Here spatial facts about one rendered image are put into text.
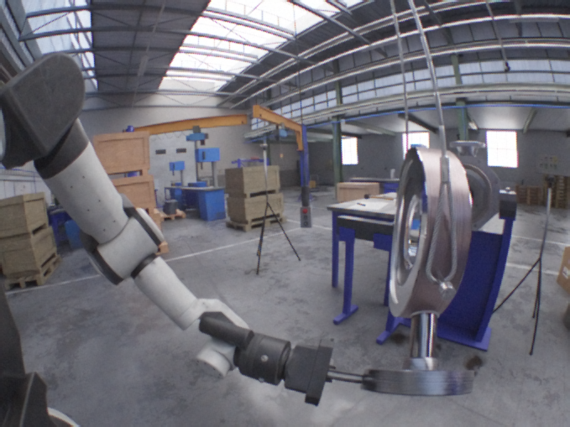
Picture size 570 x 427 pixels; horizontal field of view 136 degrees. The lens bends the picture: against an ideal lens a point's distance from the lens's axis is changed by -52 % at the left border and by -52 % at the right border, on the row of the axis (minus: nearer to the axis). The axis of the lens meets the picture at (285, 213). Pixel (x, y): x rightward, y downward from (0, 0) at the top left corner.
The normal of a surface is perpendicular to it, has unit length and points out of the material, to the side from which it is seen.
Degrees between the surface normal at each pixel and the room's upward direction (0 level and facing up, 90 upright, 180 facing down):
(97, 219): 113
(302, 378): 41
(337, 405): 0
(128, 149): 90
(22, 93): 92
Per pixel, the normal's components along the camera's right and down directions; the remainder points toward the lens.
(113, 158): 0.63, 0.11
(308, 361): -0.18, -0.62
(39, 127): 1.00, -0.02
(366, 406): -0.05, -0.98
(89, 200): 0.80, 0.44
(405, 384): -0.61, -0.59
